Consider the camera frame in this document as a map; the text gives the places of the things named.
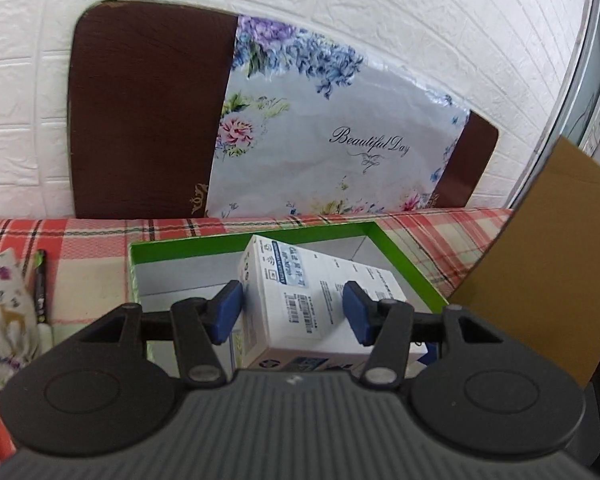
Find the floral plastic bag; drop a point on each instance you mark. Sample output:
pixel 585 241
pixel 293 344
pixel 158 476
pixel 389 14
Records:
pixel 312 126

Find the printed fabric drawstring pouch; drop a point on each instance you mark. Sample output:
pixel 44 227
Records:
pixel 19 339

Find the dark brown headboard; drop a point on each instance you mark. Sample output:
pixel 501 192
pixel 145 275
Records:
pixel 146 87

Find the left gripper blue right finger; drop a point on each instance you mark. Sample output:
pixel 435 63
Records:
pixel 385 326

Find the red plaid blanket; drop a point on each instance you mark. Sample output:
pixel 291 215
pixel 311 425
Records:
pixel 107 401

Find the brown cardboard sheet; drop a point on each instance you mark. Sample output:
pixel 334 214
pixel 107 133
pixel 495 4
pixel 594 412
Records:
pixel 539 281

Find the white product box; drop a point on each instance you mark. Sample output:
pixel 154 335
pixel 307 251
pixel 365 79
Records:
pixel 293 319

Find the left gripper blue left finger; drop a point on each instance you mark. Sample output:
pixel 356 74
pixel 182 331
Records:
pixel 198 326

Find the window frame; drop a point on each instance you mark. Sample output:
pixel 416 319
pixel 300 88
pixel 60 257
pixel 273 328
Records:
pixel 576 114

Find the green cardboard box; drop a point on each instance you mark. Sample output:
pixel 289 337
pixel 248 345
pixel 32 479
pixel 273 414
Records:
pixel 164 273

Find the white cap black marker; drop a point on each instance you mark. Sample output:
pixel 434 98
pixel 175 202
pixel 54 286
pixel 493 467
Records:
pixel 45 331

